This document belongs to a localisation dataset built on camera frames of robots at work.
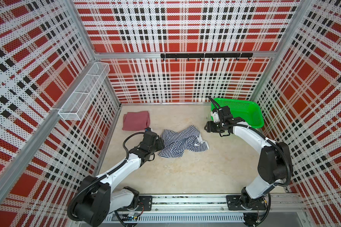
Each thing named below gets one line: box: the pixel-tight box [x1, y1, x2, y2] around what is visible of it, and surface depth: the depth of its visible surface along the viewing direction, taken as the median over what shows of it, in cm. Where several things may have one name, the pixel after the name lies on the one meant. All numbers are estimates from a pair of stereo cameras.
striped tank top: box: [158, 124, 210, 159], surface depth 97 cm
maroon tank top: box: [122, 110, 151, 131], surface depth 113 cm
